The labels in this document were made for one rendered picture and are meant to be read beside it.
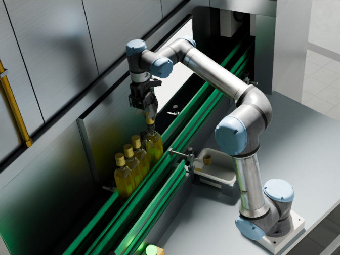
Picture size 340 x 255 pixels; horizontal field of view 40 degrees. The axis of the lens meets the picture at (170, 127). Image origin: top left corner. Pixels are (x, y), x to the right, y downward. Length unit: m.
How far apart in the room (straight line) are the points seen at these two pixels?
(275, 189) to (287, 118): 0.84
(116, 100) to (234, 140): 0.63
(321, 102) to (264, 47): 1.48
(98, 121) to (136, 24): 0.45
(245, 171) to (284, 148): 0.84
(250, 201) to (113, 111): 0.67
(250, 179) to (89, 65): 0.73
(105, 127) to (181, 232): 0.56
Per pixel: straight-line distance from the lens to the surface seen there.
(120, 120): 2.02
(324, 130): 2.58
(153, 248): 1.92
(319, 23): 4.53
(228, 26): 2.82
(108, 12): 1.86
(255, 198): 1.71
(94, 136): 1.89
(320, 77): 4.32
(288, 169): 2.34
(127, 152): 1.88
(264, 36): 2.61
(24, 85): 1.58
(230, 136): 1.52
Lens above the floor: 2.40
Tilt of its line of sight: 40 degrees down
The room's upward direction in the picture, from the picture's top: 7 degrees counter-clockwise
